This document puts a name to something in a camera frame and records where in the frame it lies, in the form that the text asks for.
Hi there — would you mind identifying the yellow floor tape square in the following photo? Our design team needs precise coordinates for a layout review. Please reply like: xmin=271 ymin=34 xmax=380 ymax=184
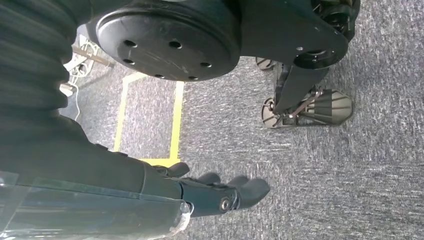
xmin=113 ymin=72 xmax=185 ymax=168

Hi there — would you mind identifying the black robot left leg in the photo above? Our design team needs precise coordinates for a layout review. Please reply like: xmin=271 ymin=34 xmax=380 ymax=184
xmin=309 ymin=0 xmax=362 ymax=42

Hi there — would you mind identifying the white power cable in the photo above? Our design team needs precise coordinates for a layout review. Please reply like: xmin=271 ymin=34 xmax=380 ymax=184
xmin=58 ymin=34 xmax=100 ymax=122

